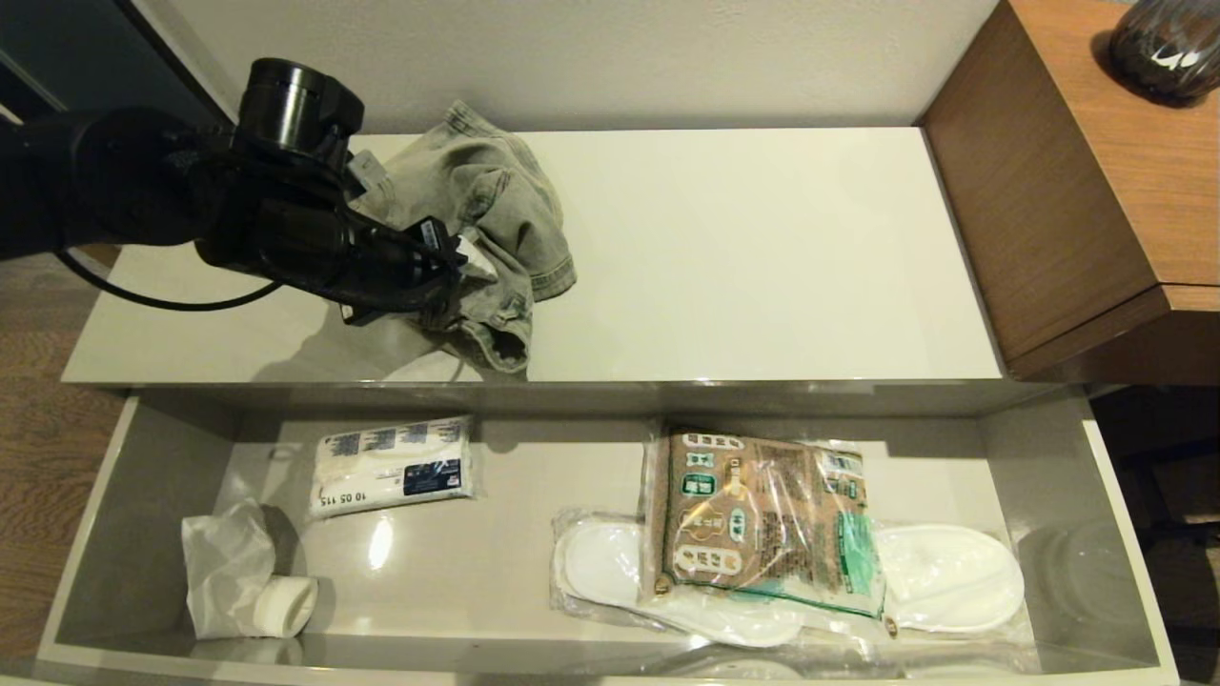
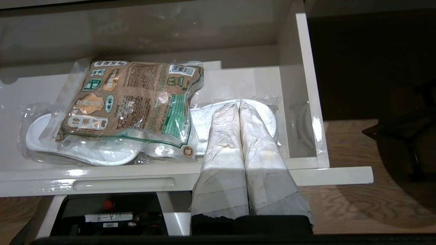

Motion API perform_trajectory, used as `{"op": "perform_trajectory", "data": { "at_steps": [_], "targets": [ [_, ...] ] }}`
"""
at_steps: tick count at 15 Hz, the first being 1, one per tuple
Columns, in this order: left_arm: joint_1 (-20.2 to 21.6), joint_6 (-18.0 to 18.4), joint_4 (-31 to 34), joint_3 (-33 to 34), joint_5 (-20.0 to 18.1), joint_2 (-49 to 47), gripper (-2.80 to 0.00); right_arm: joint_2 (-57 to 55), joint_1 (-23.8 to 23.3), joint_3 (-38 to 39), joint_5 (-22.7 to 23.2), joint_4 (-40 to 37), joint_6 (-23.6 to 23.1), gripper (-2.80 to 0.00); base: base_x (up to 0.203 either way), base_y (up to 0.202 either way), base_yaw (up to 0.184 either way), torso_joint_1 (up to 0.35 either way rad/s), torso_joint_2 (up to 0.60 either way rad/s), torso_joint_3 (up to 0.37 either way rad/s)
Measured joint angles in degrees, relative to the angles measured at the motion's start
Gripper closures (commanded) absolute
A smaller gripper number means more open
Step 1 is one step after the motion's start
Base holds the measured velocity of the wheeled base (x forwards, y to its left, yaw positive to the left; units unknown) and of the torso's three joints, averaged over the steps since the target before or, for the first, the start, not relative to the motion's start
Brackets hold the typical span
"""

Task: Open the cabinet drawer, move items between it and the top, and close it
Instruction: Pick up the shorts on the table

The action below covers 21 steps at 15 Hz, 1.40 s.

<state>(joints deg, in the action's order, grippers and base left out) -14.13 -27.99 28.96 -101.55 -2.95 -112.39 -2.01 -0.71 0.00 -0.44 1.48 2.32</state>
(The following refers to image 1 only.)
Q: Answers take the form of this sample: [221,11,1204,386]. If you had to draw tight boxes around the grey-green denim shorts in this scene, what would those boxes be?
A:
[348,100,579,374]

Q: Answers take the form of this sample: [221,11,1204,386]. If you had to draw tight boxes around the white cabinet drawer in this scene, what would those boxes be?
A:
[29,386,1183,686]

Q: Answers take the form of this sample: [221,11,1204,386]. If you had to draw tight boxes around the white blue printed packet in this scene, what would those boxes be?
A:
[310,415,478,521]

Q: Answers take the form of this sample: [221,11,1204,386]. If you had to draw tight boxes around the glossy white low cabinet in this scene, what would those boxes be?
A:
[59,127,1061,416]

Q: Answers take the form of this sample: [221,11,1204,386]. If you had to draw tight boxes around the white disposable slipper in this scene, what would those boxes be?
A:
[872,524,1027,636]
[553,519,807,650]

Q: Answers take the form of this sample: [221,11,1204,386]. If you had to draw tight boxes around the white plastic bag roll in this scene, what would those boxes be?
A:
[181,498,320,641]

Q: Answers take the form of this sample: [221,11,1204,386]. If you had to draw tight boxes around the brown grain packet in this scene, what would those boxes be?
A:
[640,424,903,639]

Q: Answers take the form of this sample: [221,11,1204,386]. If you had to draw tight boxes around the dark glass door panel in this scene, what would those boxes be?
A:
[0,0,234,130]

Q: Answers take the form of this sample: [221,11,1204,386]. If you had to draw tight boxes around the brown wooden desk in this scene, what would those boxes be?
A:
[915,0,1220,385]

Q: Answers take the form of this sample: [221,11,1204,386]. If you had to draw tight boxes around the clear plastic slipper bag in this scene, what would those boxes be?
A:
[548,508,1040,658]

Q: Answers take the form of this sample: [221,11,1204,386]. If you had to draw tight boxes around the dark glass vase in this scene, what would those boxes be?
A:
[1108,0,1220,106]

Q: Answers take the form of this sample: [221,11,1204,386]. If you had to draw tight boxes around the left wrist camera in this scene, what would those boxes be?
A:
[345,150,395,202]

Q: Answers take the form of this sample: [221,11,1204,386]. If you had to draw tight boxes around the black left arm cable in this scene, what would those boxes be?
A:
[52,248,289,313]

